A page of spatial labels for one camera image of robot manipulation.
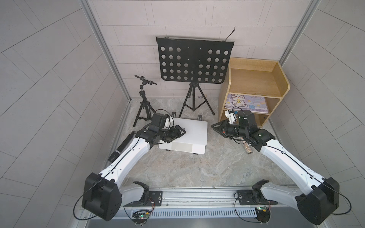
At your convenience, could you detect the silver laptop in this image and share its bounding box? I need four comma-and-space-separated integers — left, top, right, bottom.
158, 117, 209, 155

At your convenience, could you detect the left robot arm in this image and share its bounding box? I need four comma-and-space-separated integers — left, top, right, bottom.
79, 113, 186, 221

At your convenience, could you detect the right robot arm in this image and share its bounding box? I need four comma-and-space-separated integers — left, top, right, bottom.
212, 110, 340, 225

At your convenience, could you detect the purple cartoon spiral notebook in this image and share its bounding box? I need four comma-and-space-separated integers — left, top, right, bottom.
225, 94, 269, 114

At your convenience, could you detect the small black phone tripod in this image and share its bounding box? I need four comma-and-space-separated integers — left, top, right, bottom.
133, 75, 157, 127

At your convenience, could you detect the wooden shelf unit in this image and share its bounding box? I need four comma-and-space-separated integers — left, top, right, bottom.
218, 58, 290, 127

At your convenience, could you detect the black perforated music stand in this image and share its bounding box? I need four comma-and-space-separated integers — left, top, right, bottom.
156, 37, 235, 112

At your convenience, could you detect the right controller circuit board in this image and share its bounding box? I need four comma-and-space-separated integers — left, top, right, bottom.
255, 207, 271, 223

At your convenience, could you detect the controller circuit board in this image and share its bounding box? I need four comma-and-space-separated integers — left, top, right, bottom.
132, 210, 151, 225
255, 207, 271, 223

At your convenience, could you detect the left controller circuit board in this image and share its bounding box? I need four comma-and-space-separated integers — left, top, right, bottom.
132, 210, 151, 225

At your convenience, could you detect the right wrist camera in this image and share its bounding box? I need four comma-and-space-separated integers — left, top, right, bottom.
224, 110, 237, 124

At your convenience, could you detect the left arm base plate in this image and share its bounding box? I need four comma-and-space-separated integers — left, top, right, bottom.
125, 191, 163, 207

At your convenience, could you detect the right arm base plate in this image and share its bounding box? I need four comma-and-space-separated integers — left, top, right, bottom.
234, 190, 278, 206

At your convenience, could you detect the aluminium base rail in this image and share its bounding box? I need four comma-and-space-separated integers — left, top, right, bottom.
112, 187, 291, 224

